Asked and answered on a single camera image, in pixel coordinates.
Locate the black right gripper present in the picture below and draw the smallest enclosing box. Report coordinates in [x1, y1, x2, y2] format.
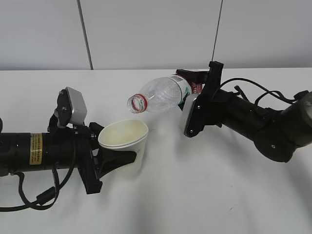
[175, 60, 242, 138]

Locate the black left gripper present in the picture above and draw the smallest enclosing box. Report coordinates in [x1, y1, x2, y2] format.
[47, 121, 138, 195]

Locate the clear water bottle red label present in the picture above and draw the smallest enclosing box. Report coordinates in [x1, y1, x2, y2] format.
[127, 75, 203, 114]

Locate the white paper cup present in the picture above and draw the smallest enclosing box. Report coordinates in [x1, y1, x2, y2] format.
[98, 119, 149, 177]

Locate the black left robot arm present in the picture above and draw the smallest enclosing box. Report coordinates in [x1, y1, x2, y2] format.
[0, 122, 137, 194]

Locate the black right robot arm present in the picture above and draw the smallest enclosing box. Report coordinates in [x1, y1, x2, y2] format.
[176, 61, 312, 163]

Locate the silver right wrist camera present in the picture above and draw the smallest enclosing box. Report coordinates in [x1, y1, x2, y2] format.
[179, 94, 204, 138]

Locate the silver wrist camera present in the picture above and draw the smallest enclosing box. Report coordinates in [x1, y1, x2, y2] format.
[179, 94, 204, 138]
[55, 87, 87, 128]

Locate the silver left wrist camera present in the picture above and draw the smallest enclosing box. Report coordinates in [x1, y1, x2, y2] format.
[55, 87, 87, 128]

